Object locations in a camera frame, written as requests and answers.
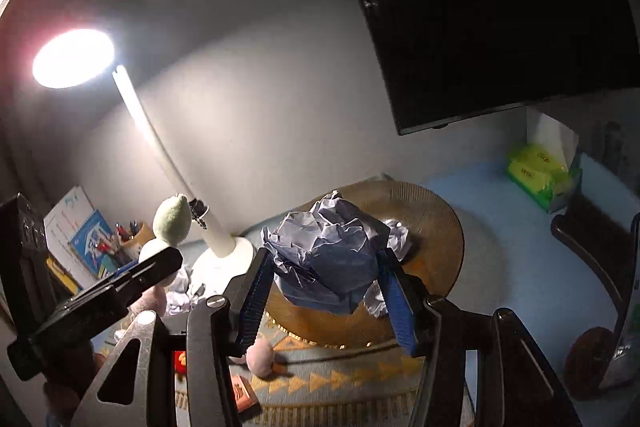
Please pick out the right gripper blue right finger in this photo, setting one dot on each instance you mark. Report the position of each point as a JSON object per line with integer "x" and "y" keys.
{"x": 414, "y": 323}

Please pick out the yellow cover book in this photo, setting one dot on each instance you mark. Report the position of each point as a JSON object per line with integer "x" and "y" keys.
{"x": 62, "y": 276}

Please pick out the bamboo pen holder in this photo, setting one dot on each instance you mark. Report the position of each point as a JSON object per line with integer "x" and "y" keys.
{"x": 133, "y": 246}

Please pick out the pastel dango plush toy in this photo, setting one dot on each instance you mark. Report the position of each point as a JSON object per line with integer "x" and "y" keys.
{"x": 171, "y": 225}

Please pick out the person's left hand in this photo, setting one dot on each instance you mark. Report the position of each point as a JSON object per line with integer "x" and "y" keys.
{"x": 69, "y": 374}

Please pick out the green tissue pack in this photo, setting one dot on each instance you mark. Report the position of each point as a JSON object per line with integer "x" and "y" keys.
{"x": 547, "y": 167}

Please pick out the small pink card box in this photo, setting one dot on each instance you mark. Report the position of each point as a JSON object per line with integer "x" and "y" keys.
{"x": 244, "y": 394}

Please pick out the blue cover workbook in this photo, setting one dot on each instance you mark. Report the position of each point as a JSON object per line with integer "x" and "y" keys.
{"x": 83, "y": 244}

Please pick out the dark wooden chair back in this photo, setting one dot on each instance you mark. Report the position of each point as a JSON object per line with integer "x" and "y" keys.
{"x": 603, "y": 244}

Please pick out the black monitor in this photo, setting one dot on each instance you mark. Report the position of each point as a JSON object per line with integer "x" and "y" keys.
{"x": 447, "y": 60}

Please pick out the white desk lamp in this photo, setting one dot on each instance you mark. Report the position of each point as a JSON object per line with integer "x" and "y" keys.
{"x": 80, "y": 55}

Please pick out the paper pile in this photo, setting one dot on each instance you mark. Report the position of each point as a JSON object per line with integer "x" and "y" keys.
{"x": 183, "y": 291}

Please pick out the white paper ball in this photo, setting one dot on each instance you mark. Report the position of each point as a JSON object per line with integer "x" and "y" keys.
{"x": 326, "y": 258}

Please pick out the black mesh pen holder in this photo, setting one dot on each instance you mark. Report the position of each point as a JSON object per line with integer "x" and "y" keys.
{"x": 118, "y": 256}

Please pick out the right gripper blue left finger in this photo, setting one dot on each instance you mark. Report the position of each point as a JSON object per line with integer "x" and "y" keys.
{"x": 248, "y": 294}

